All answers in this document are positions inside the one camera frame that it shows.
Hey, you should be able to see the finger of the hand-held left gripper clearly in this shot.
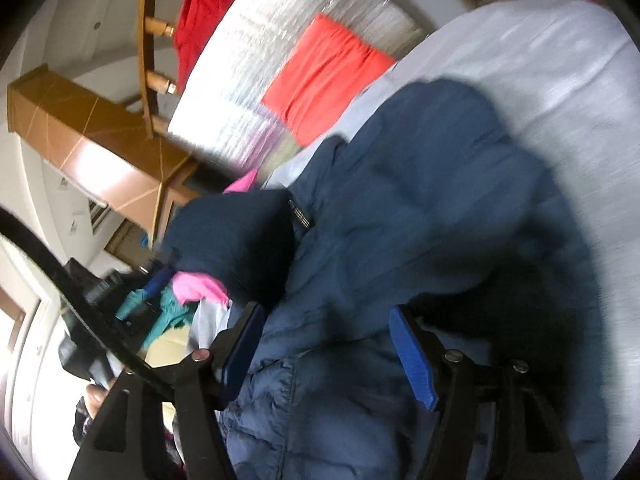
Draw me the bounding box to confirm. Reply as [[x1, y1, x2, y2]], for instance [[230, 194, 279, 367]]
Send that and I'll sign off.
[[142, 265, 176, 306]]

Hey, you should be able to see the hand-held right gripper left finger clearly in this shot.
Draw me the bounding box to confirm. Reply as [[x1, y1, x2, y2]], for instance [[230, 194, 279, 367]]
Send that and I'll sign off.
[[67, 301, 266, 480]]

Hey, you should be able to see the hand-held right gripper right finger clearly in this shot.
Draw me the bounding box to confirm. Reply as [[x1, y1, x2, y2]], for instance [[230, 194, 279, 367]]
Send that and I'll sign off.
[[389, 304, 586, 480]]

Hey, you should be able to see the navy puffer jacket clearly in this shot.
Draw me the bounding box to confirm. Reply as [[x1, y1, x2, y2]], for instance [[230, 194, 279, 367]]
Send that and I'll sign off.
[[162, 79, 608, 480]]

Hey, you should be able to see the person's left hand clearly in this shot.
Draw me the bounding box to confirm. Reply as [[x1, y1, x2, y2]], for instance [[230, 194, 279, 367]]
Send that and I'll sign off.
[[82, 377, 118, 421]]

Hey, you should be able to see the teal cloth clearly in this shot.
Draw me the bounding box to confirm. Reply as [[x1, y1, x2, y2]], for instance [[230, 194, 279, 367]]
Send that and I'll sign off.
[[116, 285, 196, 351]]

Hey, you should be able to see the pink pillow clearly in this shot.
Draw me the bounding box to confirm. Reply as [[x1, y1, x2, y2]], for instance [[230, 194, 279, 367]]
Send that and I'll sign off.
[[172, 169, 261, 306]]

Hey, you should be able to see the brown slatted shutter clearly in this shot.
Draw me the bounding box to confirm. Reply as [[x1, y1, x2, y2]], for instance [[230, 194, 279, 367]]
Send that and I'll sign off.
[[104, 224, 151, 263]]

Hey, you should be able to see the wooden cabinet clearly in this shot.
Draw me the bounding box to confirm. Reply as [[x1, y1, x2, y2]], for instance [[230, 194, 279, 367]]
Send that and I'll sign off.
[[7, 64, 201, 226]]

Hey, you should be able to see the wooden chair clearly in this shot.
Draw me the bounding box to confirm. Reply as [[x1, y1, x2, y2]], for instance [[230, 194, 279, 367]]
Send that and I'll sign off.
[[137, 0, 191, 141]]

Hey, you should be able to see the silver foil mat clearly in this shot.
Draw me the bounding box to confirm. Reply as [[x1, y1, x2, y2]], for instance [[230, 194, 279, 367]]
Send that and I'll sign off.
[[167, 0, 426, 176]]

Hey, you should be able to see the orange-red pillow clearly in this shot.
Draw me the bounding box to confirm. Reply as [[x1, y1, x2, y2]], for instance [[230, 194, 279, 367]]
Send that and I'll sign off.
[[261, 13, 398, 147]]

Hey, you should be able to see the red cloth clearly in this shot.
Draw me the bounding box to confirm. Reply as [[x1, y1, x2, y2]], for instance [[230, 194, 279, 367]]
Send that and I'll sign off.
[[172, 0, 263, 91]]

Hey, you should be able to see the grey bed blanket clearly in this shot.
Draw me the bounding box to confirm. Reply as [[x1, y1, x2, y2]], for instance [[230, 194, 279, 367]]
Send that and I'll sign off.
[[187, 0, 640, 461]]

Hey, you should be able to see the black cable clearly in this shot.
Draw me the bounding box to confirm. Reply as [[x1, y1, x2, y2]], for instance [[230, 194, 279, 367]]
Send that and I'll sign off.
[[0, 206, 173, 398]]

